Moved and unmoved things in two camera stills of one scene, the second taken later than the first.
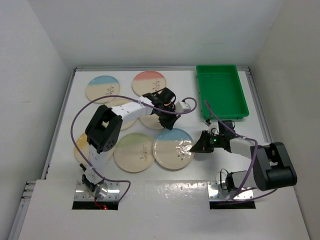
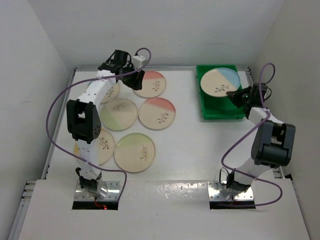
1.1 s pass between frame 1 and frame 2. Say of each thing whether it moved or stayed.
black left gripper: moved
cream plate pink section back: stayed
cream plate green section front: stayed
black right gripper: moved
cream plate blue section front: moved
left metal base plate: stayed
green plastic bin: stayed
